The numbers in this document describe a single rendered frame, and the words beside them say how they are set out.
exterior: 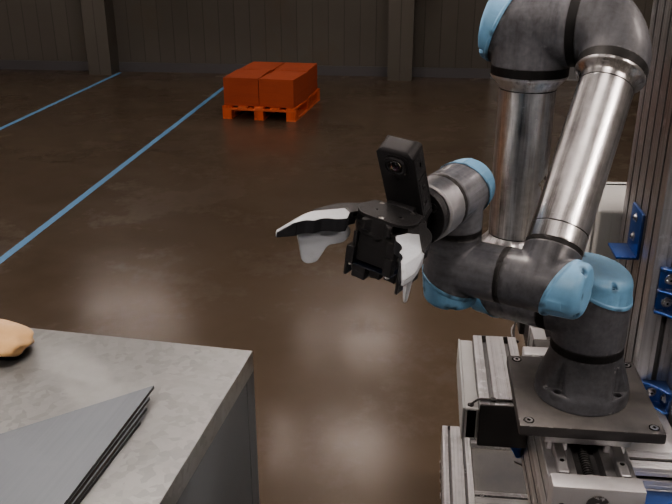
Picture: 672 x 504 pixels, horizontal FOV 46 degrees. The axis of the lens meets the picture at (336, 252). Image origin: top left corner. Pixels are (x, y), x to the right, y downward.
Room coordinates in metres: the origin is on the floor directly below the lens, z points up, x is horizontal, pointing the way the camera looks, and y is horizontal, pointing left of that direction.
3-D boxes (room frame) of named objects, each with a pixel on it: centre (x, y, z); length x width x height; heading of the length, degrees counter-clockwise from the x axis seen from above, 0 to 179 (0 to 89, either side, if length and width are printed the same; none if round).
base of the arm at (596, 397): (1.14, -0.41, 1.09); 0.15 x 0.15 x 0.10
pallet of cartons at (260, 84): (8.23, 0.65, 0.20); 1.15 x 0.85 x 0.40; 174
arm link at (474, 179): (0.99, -0.16, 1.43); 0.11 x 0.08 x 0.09; 148
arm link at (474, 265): (0.98, -0.17, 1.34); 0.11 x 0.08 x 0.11; 58
